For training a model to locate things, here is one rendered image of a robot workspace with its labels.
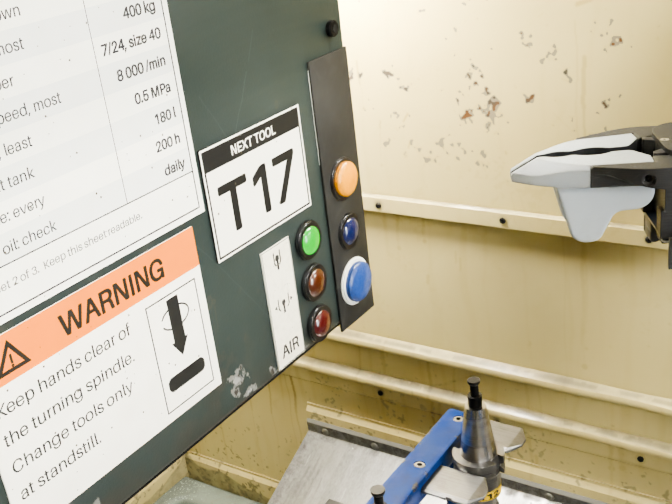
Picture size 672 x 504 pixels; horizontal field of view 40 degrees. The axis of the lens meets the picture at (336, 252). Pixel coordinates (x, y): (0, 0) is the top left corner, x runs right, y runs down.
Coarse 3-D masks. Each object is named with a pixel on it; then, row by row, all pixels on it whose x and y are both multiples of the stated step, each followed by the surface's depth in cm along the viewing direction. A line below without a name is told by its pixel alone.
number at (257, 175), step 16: (288, 144) 60; (256, 160) 57; (272, 160) 59; (288, 160) 60; (256, 176) 57; (272, 176) 59; (288, 176) 60; (256, 192) 58; (272, 192) 59; (288, 192) 60; (256, 208) 58; (272, 208) 59; (288, 208) 61; (256, 224) 58
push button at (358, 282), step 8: (360, 264) 68; (352, 272) 67; (360, 272) 68; (368, 272) 69; (352, 280) 67; (360, 280) 68; (368, 280) 69; (352, 288) 67; (360, 288) 68; (368, 288) 69; (352, 296) 68; (360, 296) 68
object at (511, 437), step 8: (496, 424) 119; (504, 424) 119; (496, 432) 118; (504, 432) 118; (512, 432) 117; (520, 432) 117; (504, 440) 116; (512, 440) 116; (520, 440) 116; (504, 448) 115; (512, 448) 115
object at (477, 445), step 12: (468, 408) 110; (480, 408) 110; (468, 420) 110; (480, 420) 110; (468, 432) 110; (480, 432) 110; (492, 432) 112; (468, 444) 111; (480, 444) 110; (492, 444) 111; (468, 456) 111; (480, 456) 111; (492, 456) 111
